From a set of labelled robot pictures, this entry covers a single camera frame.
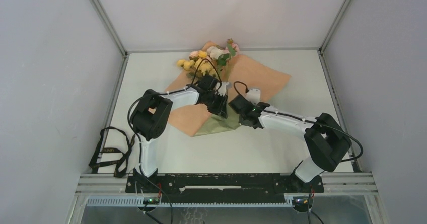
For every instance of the black mounting rail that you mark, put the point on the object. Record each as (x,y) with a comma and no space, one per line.
(223,188)

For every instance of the pink rose stem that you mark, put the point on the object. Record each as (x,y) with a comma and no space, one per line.
(224,65)

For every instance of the black printed ribbon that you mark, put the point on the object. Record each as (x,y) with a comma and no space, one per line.
(120,164)

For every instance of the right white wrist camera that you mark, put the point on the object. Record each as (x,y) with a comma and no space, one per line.
(253,95)

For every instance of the pink white flower stem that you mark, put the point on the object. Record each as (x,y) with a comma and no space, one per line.
(214,52)

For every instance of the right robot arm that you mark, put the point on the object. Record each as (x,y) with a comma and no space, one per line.
(326,142)

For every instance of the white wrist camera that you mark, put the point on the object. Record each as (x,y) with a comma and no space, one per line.
(223,88)
(253,95)

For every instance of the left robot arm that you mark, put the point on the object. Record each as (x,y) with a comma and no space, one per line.
(148,116)

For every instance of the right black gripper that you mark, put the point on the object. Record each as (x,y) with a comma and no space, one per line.
(240,121)

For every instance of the green orange wrapping paper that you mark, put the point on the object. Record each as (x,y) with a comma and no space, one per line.
(197,121)

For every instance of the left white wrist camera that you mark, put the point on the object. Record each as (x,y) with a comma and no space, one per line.
(223,88)

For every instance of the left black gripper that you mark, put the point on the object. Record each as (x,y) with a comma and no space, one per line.
(220,109)

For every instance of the yellow flower stem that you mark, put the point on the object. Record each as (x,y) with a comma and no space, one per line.
(198,64)

